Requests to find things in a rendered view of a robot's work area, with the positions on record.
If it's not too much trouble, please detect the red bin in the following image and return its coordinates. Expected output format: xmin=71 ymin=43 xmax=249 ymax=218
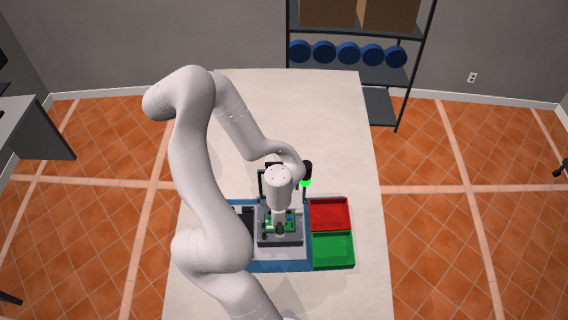
xmin=309 ymin=197 xmax=351 ymax=232

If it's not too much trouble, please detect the green open bin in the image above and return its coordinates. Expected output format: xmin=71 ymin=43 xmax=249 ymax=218
xmin=311 ymin=230 xmax=356 ymax=271

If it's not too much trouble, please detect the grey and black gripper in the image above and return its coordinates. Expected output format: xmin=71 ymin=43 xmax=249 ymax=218
xmin=271 ymin=209 xmax=286 ymax=235

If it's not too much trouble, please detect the green circuit board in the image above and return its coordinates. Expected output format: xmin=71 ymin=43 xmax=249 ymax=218
xmin=265 ymin=214 xmax=295 ymax=231

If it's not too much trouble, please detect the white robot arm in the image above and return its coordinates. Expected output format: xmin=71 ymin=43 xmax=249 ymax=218
xmin=142 ymin=65 xmax=306 ymax=320

